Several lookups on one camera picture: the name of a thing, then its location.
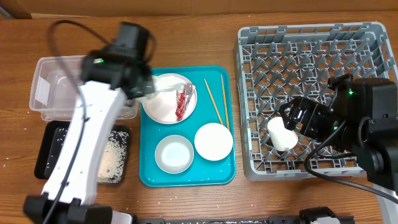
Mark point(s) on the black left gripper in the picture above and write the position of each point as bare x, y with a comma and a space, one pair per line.
148, 81

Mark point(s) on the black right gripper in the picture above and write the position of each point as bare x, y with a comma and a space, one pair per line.
314, 111

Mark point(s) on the white napkin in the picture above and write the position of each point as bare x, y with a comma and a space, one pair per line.
163, 84

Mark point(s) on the white round plate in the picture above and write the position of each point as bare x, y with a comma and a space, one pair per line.
162, 108

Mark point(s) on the white cup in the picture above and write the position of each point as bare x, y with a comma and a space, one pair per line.
282, 138

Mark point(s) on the red snack wrapper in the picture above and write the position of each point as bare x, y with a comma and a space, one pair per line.
183, 96

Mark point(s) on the grey bowl with rice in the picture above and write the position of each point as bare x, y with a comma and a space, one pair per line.
174, 154

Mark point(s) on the pink bowl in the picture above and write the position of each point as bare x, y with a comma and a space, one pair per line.
213, 141

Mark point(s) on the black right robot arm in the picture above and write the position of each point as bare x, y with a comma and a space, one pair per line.
361, 119

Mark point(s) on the grey dishwasher rack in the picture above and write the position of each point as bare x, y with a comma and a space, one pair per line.
275, 64

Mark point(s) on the teal plastic tray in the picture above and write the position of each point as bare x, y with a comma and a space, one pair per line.
201, 171

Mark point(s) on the left wooden chopstick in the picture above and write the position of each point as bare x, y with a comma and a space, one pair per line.
213, 102

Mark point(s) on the wooden chopstick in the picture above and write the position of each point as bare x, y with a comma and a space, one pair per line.
213, 102
225, 104

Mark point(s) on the clear plastic container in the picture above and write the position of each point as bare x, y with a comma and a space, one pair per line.
52, 94

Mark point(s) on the right wooden chopstick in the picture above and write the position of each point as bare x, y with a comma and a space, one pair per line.
225, 104

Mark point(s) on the spilled rice pile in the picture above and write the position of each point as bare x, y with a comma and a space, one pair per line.
112, 164

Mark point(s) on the black tray bin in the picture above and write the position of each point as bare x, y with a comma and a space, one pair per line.
51, 146

